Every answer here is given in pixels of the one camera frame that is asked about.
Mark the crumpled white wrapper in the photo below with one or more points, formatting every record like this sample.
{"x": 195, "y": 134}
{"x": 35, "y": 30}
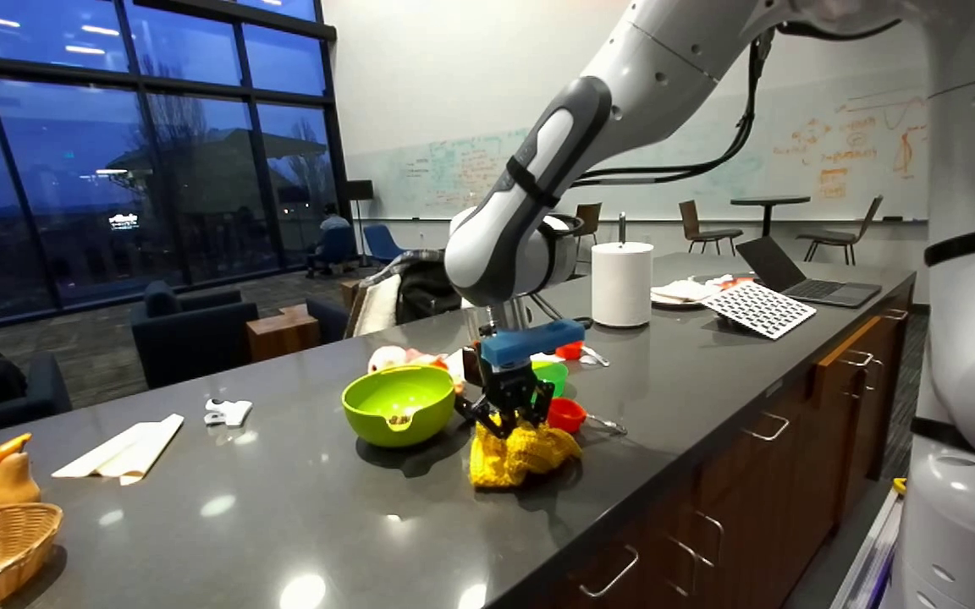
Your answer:
{"x": 226, "y": 411}

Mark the navy blue armchair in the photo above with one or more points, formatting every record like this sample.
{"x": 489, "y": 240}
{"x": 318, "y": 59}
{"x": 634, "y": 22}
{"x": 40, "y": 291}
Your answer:
{"x": 186, "y": 336}

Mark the large red measuring cup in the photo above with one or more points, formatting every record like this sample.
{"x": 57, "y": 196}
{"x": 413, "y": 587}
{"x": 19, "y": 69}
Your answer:
{"x": 571, "y": 349}

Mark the wooden box side table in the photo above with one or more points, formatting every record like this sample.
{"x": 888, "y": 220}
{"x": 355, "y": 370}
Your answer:
{"x": 281, "y": 334}

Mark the blue lounge chair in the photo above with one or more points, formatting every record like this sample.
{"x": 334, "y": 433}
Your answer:
{"x": 380, "y": 245}

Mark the white round toy food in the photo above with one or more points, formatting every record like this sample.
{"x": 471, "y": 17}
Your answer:
{"x": 388, "y": 360}

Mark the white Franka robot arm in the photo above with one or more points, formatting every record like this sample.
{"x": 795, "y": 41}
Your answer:
{"x": 622, "y": 79}

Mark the brown cafe chair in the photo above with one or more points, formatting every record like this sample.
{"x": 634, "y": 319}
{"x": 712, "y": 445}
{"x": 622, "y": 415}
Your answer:
{"x": 704, "y": 229}
{"x": 843, "y": 237}
{"x": 588, "y": 220}

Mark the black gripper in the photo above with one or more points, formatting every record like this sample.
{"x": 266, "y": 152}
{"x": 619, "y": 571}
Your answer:
{"x": 513, "y": 392}

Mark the whiteboard wall with writing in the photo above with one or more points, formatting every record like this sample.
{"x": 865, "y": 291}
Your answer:
{"x": 828, "y": 157}

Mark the white paper towel roll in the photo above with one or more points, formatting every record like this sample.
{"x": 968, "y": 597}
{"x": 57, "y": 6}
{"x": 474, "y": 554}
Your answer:
{"x": 619, "y": 284}

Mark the white paper stack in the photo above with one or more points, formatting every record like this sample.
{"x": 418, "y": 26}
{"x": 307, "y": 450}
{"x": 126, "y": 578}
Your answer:
{"x": 680, "y": 291}

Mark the open dark laptop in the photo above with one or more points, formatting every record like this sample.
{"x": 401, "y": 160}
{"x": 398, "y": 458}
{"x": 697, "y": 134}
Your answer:
{"x": 811, "y": 283}

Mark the brown counter cabinet drawers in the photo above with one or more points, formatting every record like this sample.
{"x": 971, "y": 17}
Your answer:
{"x": 758, "y": 450}

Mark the yellow crocheted cloth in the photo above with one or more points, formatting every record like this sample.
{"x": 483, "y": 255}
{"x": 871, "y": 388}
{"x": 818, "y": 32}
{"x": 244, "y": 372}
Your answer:
{"x": 522, "y": 458}

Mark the white computer keyboard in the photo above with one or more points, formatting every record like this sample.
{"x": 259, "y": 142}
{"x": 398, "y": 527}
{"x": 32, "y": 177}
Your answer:
{"x": 758, "y": 309}

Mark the small red measuring cup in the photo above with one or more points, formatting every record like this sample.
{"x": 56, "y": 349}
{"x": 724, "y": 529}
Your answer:
{"x": 567, "y": 415}

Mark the black backpack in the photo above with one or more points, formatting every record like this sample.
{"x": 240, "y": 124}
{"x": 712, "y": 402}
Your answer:
{"x": 426, "y": 288}

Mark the small green plastic bowl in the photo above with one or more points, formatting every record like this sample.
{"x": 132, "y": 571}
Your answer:
{"x": 553, "y": 377}

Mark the folded white paper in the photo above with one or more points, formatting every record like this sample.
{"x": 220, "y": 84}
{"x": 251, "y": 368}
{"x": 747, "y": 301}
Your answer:
{"x": 119, "y": 449}

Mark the round dark cafe table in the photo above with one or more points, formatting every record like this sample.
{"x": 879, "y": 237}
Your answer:
{"x": 768, "y": 204}

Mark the tan pear shaped toy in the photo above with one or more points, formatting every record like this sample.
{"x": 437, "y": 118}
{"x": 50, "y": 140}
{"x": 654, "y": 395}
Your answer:
{"x": 9, "y": 486}

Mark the orange toy food piece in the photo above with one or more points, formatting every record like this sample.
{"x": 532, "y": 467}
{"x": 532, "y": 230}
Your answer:
{"x": 426, "y": 360}

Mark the large glass window wall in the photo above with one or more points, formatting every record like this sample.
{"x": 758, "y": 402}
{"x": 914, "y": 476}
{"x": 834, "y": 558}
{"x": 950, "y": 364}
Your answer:
{"x": 117, "y": 147}

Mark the lime green plastic bowl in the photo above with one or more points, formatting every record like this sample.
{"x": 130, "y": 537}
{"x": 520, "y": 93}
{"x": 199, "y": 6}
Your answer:
{"x": 398, "y": 407}

